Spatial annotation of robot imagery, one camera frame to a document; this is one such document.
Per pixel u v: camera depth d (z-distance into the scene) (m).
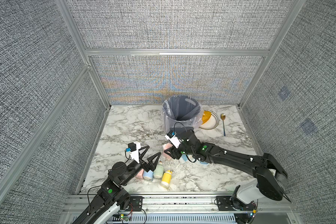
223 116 1.10
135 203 0.74
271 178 0.41
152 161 0.61
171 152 0.70
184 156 0.71
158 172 0.78
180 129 0.78
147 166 0.61
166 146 0.77
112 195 0.53
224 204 0.73
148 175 0.75
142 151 0.71
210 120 1.08
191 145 0.62
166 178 0.76
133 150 0.59
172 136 0.69
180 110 0.95
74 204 0.75
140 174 0.76
